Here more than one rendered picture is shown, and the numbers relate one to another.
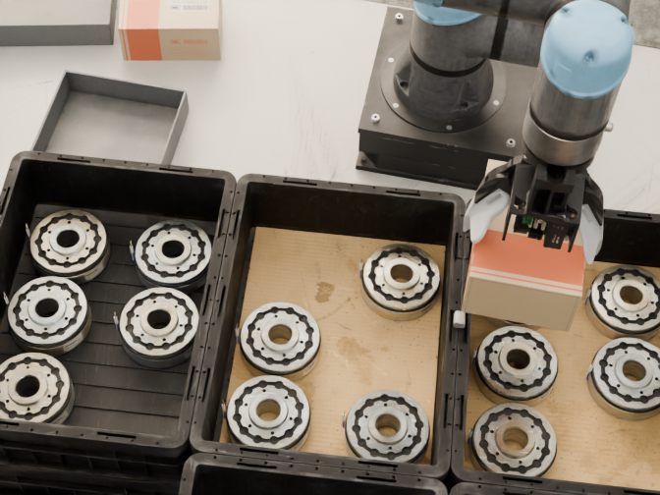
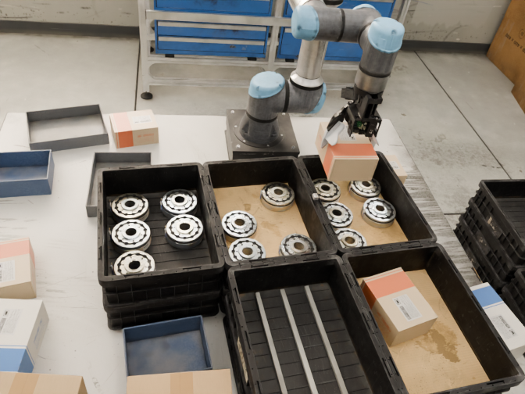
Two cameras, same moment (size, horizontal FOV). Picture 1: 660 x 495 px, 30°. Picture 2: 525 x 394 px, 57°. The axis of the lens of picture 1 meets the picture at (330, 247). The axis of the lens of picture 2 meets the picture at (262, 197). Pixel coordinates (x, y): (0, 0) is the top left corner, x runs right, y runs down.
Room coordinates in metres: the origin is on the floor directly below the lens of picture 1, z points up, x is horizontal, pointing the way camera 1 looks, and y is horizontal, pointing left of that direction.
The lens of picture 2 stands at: (-0.10, 0.40, 1.87)
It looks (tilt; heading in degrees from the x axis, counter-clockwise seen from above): 44 degrees down; 335
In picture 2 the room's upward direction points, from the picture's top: 10 degrees clockwise
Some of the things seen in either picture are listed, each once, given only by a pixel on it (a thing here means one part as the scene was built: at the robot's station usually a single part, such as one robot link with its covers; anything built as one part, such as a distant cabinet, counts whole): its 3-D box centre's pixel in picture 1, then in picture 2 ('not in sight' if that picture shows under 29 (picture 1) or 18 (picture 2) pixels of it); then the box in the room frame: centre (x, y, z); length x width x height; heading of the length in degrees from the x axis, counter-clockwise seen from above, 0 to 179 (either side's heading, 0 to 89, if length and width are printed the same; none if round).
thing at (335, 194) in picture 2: not in sight; (324, 189); (0.86, -0.25, 0.86); 0.10 x 0.10 x 0.01
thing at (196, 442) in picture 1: (335, 318); (265, 206); (0.76, -0.01, 0.92); 0.40 x 0.30 x 0.02; 176
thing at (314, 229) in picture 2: (334, 338); (262, 219); (0.76, -0.01, 0.87); 0.40 x 0.30 x 0.11; 176
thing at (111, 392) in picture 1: (100, 313); (157, 229); (0.79, 0.29, 0.87); 0.40 x 0.30 x 0.11; 176
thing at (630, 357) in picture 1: (633, 371); (380, 209); (0.74, -0.39, 0.86); 0.05 x 0.05 x 0.01
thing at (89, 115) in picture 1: (101, 155); (121, 182); (1.15, 0.35, 0.73); 0.27 x 0.20 x 0.05; 170
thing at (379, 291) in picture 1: (401, 276); (278, 193); (0.87, -0.10, 0.86); 0.10 x 0.10 x 0.01
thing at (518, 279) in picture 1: (527, 244); (344, 150); (0.77, -0.22, 1.09); 0.16 x 0.12 x 0.07; 170
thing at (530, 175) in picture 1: (549, 182); (363, 109); (0.74, -0.22, 1.24); 0.09 x 0.08 x 0.12; 170
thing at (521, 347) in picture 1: (518, 359); (337, 213); (0.75, -0.24, 0.86); 0.05 x 0.05 x 0.01
